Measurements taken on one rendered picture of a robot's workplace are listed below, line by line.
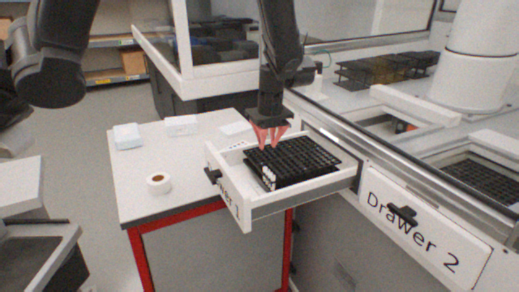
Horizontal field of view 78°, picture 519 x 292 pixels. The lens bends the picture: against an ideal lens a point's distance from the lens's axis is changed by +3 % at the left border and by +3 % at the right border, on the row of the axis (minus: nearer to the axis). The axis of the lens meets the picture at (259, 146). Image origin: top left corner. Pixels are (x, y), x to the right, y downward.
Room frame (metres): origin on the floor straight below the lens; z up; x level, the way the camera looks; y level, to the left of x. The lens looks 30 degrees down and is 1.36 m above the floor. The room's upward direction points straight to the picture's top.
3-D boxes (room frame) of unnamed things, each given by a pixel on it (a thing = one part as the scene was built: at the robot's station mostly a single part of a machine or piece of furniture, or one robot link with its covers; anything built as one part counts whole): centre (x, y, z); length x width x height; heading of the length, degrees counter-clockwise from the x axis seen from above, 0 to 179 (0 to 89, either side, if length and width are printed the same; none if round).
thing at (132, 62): (4.26, 1.65, 0.28); 0.41 x 0.32 x 0.28; 120
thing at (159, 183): (0.78, 0.31, 0.78); 0.07 x 0.07 x 0.04
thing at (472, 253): (0.52, -0.34, 0.87); 0.29 x 0.02 x 0.11; 26
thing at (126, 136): (1.09, 0.52, 0.78); 0.15 x 0.10 x 0.04; 25
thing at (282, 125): (0.67, -0.02, 1.02); 0.07 x 0.07 x 0.09; 25
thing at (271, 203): (0.75, -0.10, 0.86); 0.40 x 0.26 x 0.06; 116
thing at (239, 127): (1.18, 0.10, 0.77); 0.13 x 0.09 x 0.02; 126
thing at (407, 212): (0.51, -0.31, 0.91); 0.07 x 0.04 x 0.01; 26
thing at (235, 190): (0.66, 0.09, 0.87); 0.29 x 0.02 x 0.11; 26
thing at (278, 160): (0.75, -0.09, 0.87); 0.22 x 0.18 x 0.06; 116
